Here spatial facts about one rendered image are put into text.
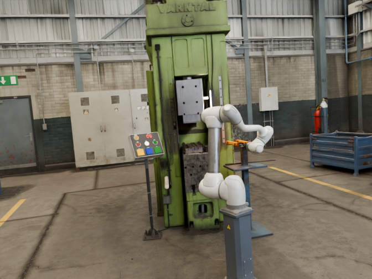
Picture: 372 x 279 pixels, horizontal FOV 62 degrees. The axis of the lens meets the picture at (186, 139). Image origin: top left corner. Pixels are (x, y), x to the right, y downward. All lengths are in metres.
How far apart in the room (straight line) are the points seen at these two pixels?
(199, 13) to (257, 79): 6.94
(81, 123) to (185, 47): 5.43
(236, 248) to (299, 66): 9.40
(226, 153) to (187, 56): 1.26
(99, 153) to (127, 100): 1.63
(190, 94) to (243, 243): 1.79
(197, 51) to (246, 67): 6.72
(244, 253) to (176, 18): 2.62
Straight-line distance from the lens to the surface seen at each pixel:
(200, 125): 4.09
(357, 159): 6.47
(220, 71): 3.81
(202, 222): 3.79
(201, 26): 3.84
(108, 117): 8.70
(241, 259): 2.63
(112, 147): 8.75
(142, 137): 3.47
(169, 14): 3.85
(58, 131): 9.45
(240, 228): 2.53
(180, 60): 3.79
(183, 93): 3.60
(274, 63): 10.96
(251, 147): 2.94
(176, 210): 3.92
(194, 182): 3.63
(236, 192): 2.46
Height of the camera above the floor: 1.43
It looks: 5 degrees down
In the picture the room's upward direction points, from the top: 4 degrees counter-clockwise
